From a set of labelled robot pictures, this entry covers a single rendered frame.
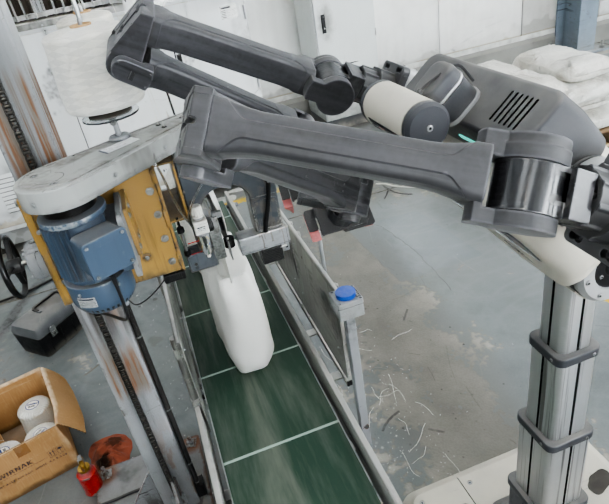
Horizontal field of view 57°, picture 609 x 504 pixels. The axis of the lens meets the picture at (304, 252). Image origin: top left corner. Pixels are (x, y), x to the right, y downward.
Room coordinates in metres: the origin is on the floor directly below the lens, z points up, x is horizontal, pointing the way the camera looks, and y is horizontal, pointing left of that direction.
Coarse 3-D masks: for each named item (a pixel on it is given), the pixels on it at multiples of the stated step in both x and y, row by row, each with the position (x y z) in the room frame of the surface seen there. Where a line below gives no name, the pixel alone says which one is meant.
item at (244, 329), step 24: (240, 264) 1.64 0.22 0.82; (216, 288) 1.60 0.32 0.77; (240, 288) 1.58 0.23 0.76; (216, 312) 1.61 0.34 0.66; (240, 312) 1.56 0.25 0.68; (264, 312) 1.61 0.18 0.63; (240, 336) 1.56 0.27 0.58; (264, 336) 1.58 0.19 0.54; (240, 360) 1.56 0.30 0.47; (264, 360) 1.58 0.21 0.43
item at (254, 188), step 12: (180, 168) 1.34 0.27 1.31; (180, 180) 1.34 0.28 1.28; (240, 180) 1.38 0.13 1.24; (252, 180) 1.38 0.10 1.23; (264, 180) 1.39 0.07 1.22; (192, 192) 1.35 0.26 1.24; (204, 192) 1.35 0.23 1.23; (252, 192) 1.38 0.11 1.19; (264, 192) 1.39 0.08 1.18; (276, 192) 1.40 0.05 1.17; (252, 204) 1.38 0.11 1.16; (264, 204) 1.39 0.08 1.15; (276, 204) 1.40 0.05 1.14; (252, 216) 1.40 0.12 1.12; (276, 216) 1.39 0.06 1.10
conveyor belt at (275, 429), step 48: (192, 288) 2.23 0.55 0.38; (192, 336) 1.86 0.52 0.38; (288, 336) 1.75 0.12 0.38; (240, 384) 1.53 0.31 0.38; (288, 384) 1.49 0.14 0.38; (240, 432) 1.31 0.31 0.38; (288, 432) 1.27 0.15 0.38; (336, 432) 1.24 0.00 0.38; (240, 480) 1.12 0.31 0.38; (288, 480) 1.09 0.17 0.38; (336, 480) 1.06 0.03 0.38
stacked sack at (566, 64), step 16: (544, 48) 4.27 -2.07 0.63; (560, 48) 4.21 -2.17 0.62; (512, 64) 4.28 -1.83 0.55; (528, 64) 4.11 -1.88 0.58; (544, 64) 3.96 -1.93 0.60; (560, 64) 3.87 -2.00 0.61; (576, 64) 3.78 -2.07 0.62; (592, 64) 3.80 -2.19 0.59; (608, 64) 3.81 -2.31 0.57; (560, 80) 3.80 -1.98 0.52; (576, 80) 3.73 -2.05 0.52
